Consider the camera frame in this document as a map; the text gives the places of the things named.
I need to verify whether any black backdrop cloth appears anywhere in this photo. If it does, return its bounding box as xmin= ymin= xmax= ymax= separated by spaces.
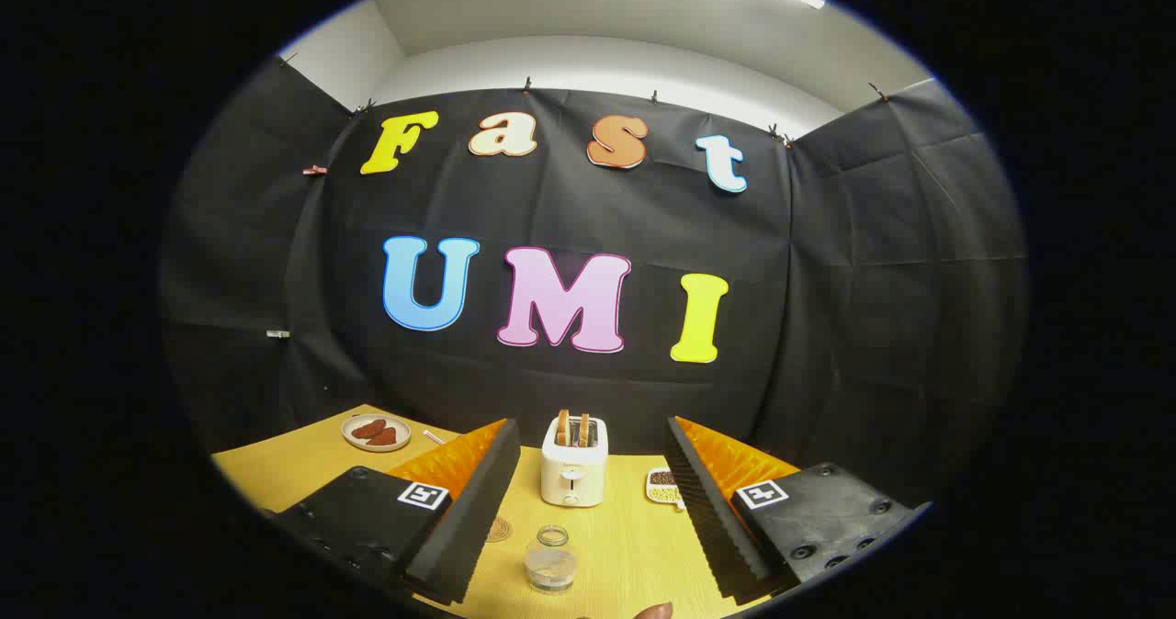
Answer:
xmin=158 ymin=54 xmax=1030 ymax=510

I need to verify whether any wooden table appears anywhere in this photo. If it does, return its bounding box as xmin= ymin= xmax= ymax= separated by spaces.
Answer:
xmin=211 ymin=405 xmax=800 ymax=619

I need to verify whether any white toaster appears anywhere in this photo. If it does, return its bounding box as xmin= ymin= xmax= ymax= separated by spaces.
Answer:
xmin=540 ymin=414 xmax=609 ymax=508

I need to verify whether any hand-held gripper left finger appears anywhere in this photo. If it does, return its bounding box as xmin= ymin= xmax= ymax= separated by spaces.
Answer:
xmin=262 ymin=417 xmax=522 ymax=606

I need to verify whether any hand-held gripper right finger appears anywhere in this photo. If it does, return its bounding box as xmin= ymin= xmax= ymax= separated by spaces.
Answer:
xmin=663 ymin=415 xmax=933 ymax=604

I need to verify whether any clear plastic bottle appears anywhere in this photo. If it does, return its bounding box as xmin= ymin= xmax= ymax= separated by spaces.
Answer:
xmin=524 ymin=524 xmax=578 ymax=595

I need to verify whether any small round plate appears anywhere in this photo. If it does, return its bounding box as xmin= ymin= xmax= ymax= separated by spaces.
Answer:
xmin=341 ymin=414 xmax=413 ymax=454

